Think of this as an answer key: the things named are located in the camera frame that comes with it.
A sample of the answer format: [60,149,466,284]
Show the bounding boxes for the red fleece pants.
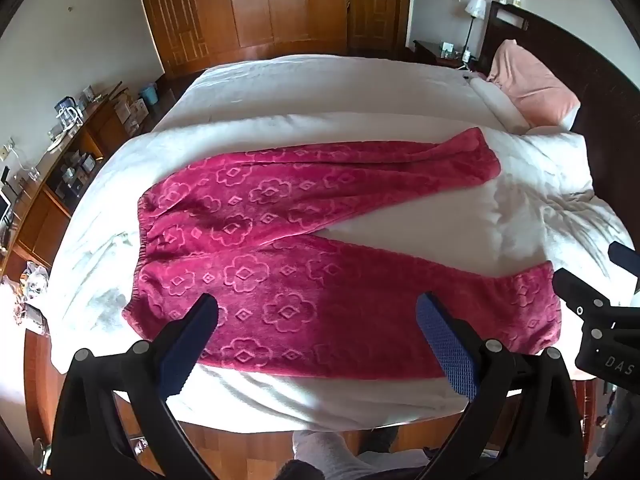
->
[124,128,561,380]

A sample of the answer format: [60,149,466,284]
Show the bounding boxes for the white bed duvet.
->
[48,53,637,434]

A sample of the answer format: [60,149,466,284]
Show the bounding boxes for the dark wooden headboard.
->
[477,1,640,231]

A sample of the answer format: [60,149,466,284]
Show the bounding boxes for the pink pillow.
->
[487,39,580,130]

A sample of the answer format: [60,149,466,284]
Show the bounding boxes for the white pillow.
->
[469,77,530,134]

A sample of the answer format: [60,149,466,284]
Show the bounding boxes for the grey trouser legs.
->
[276,426,431,479]

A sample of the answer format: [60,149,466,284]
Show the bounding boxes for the wooden side cabinet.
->
[1,84,130,280]

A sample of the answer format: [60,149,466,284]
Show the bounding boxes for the dark wooden nightstand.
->
[413,40,463,70]

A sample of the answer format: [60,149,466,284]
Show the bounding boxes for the white bedside lamp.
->
[461,0,487,65]

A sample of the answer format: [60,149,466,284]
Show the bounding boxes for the electric kettle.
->
[54,96,82,131]

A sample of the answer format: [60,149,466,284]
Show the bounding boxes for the blue waste bin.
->
[140,84,160,106]

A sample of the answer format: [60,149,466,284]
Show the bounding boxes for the wooden wardrobe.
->
[142,0,410,79]

